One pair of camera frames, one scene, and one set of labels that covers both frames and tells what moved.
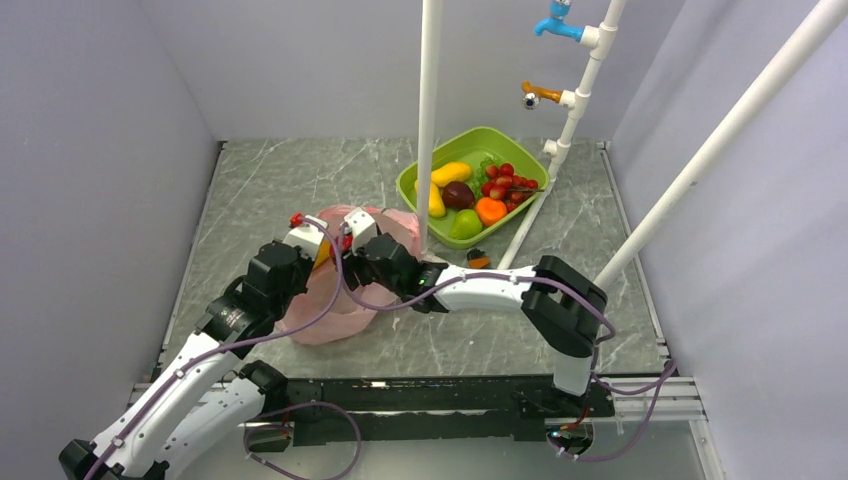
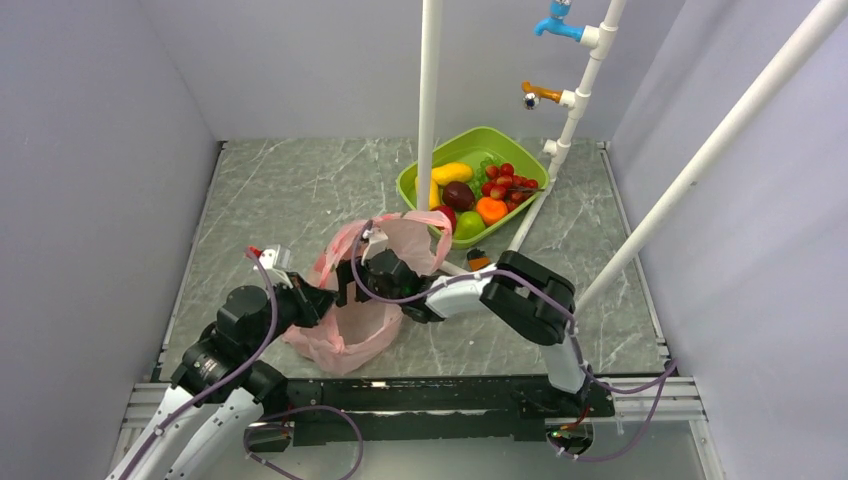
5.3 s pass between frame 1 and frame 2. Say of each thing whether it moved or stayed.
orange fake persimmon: stayed
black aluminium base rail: stayed
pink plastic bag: moved
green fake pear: stayed
